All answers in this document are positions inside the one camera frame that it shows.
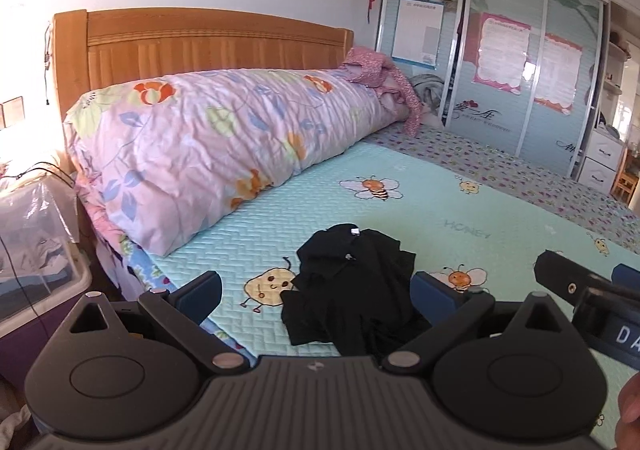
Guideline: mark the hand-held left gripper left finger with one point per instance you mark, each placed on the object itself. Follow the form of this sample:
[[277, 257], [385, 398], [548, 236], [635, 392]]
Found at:
[[202, 295]]

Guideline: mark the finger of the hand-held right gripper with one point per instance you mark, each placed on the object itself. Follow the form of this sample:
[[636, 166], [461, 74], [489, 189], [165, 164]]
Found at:
[[565, 280], [627, 275]]

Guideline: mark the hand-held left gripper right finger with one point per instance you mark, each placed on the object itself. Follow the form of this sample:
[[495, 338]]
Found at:
[[430, 292]]

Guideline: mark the black shirt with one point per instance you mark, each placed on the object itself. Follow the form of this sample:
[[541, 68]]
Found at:
[[350, 290]]

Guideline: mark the person's right hand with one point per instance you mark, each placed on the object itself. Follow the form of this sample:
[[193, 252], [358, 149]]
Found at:
[[631, 410]]

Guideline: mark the wooden chair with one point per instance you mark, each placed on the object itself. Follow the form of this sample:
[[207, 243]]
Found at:
[[621, 187]]

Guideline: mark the bee-print quilted bed cover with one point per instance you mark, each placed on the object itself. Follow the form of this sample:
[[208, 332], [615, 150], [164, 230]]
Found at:
[[350, 210]]

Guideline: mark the white drawer cabinet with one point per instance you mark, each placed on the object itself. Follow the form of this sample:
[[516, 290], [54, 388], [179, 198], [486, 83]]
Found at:
[[600, 160]]

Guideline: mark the heart-print bed sheet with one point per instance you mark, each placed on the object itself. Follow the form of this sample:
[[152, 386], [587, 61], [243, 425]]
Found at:
[[500, 175]]

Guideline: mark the floral duvet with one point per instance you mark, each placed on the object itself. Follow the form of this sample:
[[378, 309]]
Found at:
[[200, 145]]

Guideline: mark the clear plastic storage box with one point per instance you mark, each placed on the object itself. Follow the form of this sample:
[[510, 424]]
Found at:
[[40, 240]]

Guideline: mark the grey cloth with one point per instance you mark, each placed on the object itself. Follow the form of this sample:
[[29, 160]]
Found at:
[[427, 95]]

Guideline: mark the pink poster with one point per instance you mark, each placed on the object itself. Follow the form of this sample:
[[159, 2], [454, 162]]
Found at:
[[500, 52], [557, 75]]

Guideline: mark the white shelf unit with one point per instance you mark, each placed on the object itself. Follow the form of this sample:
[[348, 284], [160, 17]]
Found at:
[[617, 60]]

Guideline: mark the pink garment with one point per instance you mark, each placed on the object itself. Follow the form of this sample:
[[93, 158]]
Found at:
[[370, 70]]

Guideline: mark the wooden headboard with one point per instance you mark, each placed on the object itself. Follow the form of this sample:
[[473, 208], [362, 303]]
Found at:
[[200, 40]]

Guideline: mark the blue-framed paper notice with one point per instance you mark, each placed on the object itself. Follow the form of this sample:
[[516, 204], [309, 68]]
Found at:
[[417, 30]]

